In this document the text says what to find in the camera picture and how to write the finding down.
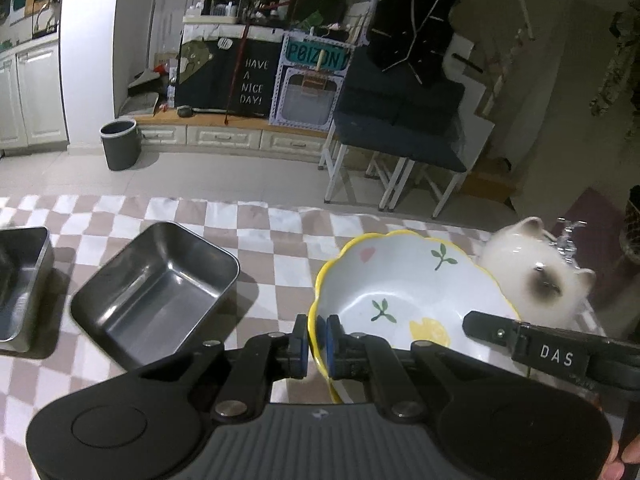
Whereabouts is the dark blue folding chair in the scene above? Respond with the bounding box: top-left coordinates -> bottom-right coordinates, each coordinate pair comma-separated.
319,47 -> 465,210

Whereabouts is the maroon floor mat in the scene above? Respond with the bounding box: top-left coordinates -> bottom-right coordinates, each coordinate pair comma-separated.
563,188 -> 623,276

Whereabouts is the black jacket on chair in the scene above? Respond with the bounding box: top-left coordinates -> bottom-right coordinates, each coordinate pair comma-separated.
367,0 -> 460,82

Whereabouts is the poizon storage box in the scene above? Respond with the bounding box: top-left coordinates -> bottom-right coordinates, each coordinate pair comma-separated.
269,32 -> 354,132

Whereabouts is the floral yellow-rimmed bowl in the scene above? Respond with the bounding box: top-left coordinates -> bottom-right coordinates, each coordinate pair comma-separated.
308,230 -> 526,377

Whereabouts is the checkered tablecloth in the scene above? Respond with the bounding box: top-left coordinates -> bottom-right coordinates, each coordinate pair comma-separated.
1,194 -> 489,479

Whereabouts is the white cat-shaped ceramic cover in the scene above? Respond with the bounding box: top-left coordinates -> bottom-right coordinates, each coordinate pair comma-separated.
478,217 -> 597,328

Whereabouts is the steel rectangular tray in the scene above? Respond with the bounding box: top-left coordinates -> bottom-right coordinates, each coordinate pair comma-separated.
1,226 -> 54,353
70,222 -> 241,370

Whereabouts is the silver balloon-dog figurine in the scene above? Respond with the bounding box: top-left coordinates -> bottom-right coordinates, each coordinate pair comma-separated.
552,217 -> 587,266

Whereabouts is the grey waste bin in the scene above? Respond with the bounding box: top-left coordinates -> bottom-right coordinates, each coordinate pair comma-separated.
100,118 -> 141,171

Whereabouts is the black have-a-nice-day cloth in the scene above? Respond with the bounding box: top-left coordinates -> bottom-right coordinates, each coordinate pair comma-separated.
175,24 -> 283,118

